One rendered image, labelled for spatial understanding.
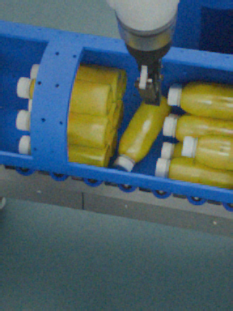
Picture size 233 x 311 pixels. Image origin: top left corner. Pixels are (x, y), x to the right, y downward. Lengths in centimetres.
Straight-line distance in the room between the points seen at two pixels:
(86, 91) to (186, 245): 119
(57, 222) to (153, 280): 42
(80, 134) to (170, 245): 113
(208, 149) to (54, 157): 29
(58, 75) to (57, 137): 11
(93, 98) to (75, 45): 10
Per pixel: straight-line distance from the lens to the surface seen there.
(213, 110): 119
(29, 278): 228
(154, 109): 127
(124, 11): 83
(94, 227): 228
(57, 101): 110
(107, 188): 133
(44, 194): 141
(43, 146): 114
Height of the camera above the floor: 217
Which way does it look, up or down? 65 degrees down
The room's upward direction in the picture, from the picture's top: 7 degrees counter-clockwise
